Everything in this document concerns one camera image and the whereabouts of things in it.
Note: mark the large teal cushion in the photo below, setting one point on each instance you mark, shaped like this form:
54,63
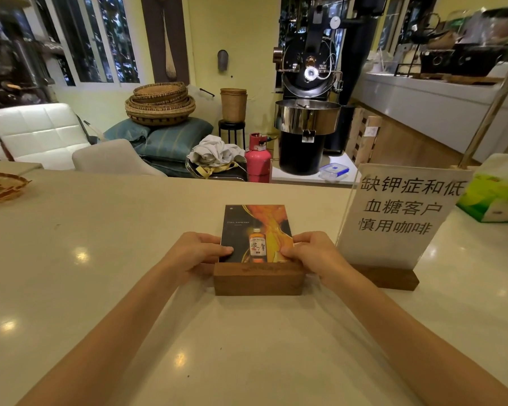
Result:
173,141

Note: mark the person's left forearm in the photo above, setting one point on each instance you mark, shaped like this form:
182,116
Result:
118,334

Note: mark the black round stool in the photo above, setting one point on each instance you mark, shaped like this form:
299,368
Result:
232,124

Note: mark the white low table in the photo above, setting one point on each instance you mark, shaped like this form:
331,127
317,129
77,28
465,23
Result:
296,178

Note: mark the white Chinese text sign holder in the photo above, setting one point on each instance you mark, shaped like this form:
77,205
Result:
398,249

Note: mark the small teal cushion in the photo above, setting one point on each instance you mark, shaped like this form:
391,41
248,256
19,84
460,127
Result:
125,131

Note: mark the woven tray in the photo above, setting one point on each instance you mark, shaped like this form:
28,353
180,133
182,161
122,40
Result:
4,186

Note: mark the person's right forearm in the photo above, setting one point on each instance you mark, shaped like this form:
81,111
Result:
406,342

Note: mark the clear blue-lid food container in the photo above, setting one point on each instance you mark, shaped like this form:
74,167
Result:
334,171

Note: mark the pink gas cylinder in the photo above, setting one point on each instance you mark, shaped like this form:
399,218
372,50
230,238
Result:
258,162

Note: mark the white framed window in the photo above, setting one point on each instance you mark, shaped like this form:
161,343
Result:
89,38

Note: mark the white quilted chair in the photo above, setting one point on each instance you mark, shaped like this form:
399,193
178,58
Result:
38,131

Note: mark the person's left hand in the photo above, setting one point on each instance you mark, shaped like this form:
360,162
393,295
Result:
194,253

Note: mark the person's right hand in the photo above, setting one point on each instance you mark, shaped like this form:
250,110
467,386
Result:
317,255

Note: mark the beige chair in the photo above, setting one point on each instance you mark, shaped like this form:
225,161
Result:
110,160

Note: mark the dark metal machine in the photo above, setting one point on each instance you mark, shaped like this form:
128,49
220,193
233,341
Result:
12,59

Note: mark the black boxy appliance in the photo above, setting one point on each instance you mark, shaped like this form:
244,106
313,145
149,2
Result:
461,61

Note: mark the crumpled white cloth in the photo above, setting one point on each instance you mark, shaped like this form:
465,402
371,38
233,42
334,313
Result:
213,152

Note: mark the wooden tube rack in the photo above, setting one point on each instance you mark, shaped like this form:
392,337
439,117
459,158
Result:
491,109

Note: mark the black kettle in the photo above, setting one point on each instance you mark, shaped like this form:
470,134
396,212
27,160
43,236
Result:
425,33

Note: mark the stack of woven baskets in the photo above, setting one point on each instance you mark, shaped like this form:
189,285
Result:
161,107

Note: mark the black coffee roaster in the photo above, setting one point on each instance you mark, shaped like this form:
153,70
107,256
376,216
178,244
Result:
300,156

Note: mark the whisky advert sign holder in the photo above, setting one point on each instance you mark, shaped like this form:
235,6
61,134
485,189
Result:
258,281

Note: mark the brown woven bin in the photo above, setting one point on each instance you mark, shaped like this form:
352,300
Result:
233,105

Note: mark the brown wall hanging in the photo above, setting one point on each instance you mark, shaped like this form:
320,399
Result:
156,38

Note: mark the green tissue box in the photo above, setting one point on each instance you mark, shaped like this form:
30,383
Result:
495,194

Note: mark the grey wall lamp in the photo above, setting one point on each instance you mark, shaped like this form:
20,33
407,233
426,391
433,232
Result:
223,61

